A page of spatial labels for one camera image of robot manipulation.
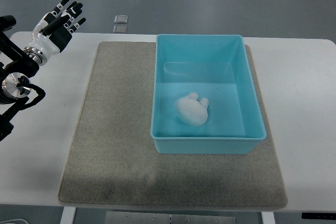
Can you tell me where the metal table base plate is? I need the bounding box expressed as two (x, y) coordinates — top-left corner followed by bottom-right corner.
(105, 211), (237, 224)

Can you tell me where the lower floor socket plate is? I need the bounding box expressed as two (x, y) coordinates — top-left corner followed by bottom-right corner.
(113, 25), (128, 34)

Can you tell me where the white cable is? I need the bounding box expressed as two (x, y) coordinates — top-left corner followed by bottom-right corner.
(0, 218), (28, 224)

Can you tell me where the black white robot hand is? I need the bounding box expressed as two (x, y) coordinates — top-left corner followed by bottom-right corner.
(24, 0), (86, 66)

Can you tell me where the floor socket plate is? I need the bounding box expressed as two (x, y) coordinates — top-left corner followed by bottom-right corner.
(113, 25), (128, 34)
(114, 15), (128, 24)

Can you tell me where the white plush toy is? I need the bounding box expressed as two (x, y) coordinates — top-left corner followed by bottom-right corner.
(175, 92), (209, 126)

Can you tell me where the upper floor socket plate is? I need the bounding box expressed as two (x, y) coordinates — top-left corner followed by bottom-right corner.
(114, 15), (128, 24)

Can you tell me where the grey felt mat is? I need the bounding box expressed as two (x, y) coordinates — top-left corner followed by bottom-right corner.
(58, 42), (287, 211)

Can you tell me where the black table control panel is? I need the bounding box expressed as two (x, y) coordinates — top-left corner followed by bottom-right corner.
(301, 212), (336, 220)

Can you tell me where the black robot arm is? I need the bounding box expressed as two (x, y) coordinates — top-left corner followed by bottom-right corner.
(1, 15), (46, 140)

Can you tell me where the blue plastic box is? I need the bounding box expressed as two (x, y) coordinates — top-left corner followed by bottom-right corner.
(151, 34), (267, 154)

